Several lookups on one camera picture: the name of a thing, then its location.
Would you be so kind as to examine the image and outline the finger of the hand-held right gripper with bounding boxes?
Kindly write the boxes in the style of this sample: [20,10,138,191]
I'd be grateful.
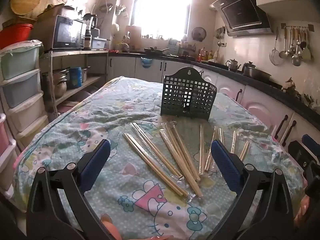
[301,134,320,155]
[288,141,320,198]

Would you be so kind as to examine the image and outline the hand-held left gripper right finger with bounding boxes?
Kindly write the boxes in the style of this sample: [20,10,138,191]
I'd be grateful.
[211,140,295,240]

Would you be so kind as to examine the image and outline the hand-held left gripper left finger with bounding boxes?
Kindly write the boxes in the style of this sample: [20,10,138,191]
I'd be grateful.
[26,139,118,240]

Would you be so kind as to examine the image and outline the group of wooden chopsticks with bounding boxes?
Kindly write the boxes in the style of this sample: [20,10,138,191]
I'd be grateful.
[122,122,251,198]

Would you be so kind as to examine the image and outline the dark green perforated utensil holder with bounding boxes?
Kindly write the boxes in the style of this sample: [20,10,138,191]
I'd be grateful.
[160,67,218,121]

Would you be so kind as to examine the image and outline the row of hanging steel utensils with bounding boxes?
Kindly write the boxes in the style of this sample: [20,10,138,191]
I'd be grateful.
[280,24,314,67]

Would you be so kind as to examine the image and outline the person's right hand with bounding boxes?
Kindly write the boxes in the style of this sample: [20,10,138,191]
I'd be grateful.
[296,196,312,227]

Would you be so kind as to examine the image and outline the person's left hand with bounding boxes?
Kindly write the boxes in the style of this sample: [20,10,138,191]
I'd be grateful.
[100,214,174,240]

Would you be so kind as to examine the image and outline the cartoon cat printed tablecloth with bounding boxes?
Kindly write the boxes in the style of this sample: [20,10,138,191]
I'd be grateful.
[14,76,307,240]

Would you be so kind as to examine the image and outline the kitchen base cabinets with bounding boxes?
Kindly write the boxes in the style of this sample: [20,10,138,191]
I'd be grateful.
[108,55,320,153]

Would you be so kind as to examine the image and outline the black kitchen countertop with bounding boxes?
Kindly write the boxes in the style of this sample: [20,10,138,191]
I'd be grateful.
[107,51,320,117]

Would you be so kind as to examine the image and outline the steel basin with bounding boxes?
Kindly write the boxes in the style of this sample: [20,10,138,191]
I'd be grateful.
[243,69,272,82]

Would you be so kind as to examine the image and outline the blue tin can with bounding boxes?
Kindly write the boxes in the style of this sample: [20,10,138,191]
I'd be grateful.
[69,67,83,89]

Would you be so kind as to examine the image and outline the stacked steel pots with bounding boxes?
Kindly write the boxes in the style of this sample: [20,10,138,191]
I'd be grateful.
[42,67,70,98]

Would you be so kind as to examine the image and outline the small steel pot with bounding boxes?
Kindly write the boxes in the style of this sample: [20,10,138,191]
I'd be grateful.
[81,66,91,82]

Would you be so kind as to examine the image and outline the pink plastic drawer unit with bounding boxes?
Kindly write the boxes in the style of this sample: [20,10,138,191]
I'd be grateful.
[0,114,18,198]

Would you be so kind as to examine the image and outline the steel ladle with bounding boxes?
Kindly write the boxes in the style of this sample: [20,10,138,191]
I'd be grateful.
[279,27,289,59]

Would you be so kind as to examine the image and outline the dark kettle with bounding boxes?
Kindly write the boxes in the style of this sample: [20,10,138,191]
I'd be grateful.
[242,61,256,73]

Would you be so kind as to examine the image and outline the steel kettle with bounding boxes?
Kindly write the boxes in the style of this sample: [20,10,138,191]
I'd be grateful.
[225,59,242,72]

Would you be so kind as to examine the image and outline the pastel plastic drawer tower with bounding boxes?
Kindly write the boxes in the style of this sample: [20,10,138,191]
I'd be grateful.
[0,39,49,155]

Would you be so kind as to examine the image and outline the metal kitchen shelf rack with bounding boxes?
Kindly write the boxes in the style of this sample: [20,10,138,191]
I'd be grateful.
[41,50,110,115]

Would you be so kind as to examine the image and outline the cluster of condiment bottles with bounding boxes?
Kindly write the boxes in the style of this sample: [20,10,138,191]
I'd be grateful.
[198,47,221,62]

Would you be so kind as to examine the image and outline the grey-blue dish tub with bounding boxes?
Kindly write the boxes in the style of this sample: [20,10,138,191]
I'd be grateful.
[91,37,108,50]

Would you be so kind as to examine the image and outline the black wok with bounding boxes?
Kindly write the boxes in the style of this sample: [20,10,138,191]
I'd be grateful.
[143,47,170,55]

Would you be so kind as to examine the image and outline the black microwave oven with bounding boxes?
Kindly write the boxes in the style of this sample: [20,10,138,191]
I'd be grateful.
[51,15,87,50]

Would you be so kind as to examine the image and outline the blender with dark base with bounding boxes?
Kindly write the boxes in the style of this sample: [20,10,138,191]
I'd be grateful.
[83,13,98,48]

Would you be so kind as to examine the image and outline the black range hood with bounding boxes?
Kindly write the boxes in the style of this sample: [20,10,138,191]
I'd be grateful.
[211,0,273,37]

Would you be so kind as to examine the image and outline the red plastic bucket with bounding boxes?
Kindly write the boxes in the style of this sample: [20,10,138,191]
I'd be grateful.
[0,23,34,50]

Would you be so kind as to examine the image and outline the box on microwave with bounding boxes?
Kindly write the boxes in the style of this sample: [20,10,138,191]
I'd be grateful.
[37,5,75,22]

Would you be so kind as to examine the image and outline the kitchen window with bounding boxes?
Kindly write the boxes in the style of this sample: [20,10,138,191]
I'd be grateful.
[129,0,193,40]

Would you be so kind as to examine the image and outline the wire mesh strainer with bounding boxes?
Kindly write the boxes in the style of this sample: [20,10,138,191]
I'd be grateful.
[269,29,280,66]

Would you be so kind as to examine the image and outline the small dark wall fan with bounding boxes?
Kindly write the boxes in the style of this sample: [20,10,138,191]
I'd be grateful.
[191,27,207,42]

